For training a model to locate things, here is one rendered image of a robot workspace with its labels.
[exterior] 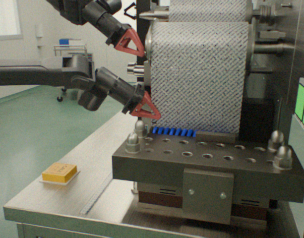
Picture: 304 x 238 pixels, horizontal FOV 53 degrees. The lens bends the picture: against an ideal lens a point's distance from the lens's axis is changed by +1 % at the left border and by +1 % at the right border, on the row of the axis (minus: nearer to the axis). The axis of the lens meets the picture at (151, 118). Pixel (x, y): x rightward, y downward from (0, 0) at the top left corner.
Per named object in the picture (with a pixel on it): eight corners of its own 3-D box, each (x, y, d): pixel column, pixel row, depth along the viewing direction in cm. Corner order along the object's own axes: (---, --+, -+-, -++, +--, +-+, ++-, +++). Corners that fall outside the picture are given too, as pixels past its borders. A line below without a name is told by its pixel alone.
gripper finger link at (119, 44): (134, 65, 85) (108, 44, 85) (141, 62, 91) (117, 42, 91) (149, 45, 82) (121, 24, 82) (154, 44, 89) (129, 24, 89)
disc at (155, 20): (160, 66, 94) (160, 15, 88) (162, 66, 94) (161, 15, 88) (149, 79, 81) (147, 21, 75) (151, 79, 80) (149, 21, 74)
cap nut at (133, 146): (128, 147, 72) (127, 129, 71) (142, 148, 71) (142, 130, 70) (122, 153, 69) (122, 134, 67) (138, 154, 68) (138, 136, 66)
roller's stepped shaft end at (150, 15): (141, 20, 109) (141, 11, 108) (157, 20, 108) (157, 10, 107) (138, 20, 106) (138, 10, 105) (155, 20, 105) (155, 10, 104)
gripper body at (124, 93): (126, 116, 78) (102, 100, 77) (131, 103, 88) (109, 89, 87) (140, 96, 76) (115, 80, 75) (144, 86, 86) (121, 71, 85)
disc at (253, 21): (245, 68, 88) (251, 14, 82) (247, 68, 88) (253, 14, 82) (247, 83, 75) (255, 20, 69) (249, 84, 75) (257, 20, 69)
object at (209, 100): (151, 133, 86) (151, 68, 79) (237, 140, 80) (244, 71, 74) (151, 133, 85) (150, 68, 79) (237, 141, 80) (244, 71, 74)
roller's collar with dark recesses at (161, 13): (158, 25, 110) (158, 6, 108) (174, 25, 109) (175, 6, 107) (153, 25, 104) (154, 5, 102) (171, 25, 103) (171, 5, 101)
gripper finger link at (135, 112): (152, 130, 82) (123, 111, 80) (153, 120, 89) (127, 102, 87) (167, 110, 80) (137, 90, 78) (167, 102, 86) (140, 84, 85)
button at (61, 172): (55, 169, 89) (54, 161, 88) (77, 172, 88) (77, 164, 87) (41, 181, 83) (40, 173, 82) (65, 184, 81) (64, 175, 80)
